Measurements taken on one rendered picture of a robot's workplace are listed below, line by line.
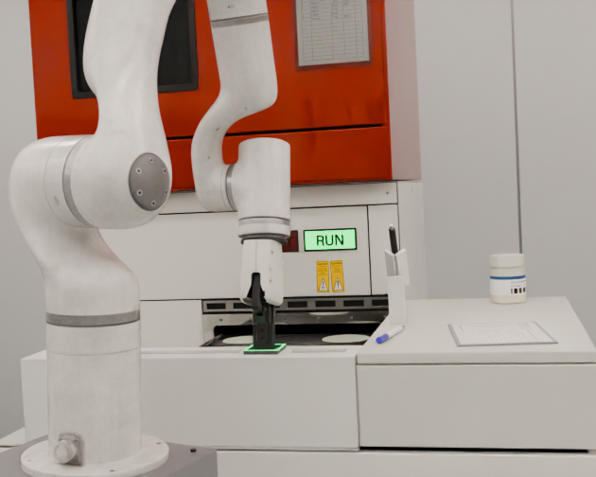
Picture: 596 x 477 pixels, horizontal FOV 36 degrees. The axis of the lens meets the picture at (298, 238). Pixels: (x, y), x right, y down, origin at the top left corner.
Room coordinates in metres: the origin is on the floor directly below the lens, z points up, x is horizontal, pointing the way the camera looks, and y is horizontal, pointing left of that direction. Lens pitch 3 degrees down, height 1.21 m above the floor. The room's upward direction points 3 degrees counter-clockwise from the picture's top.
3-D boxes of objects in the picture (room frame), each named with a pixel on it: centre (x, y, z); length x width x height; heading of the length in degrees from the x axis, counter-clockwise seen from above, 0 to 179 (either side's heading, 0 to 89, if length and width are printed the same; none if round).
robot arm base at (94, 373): (1.18, 0.28, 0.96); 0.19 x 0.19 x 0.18
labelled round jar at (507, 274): (1.83, -0.42, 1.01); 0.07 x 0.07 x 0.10
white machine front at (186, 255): (2.05, 0.18, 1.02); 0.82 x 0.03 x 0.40; 77
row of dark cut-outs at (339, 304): (2.01, 0.01, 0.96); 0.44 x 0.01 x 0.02; 77
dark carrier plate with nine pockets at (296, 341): (1.79, 0.04, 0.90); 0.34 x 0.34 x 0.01; 77
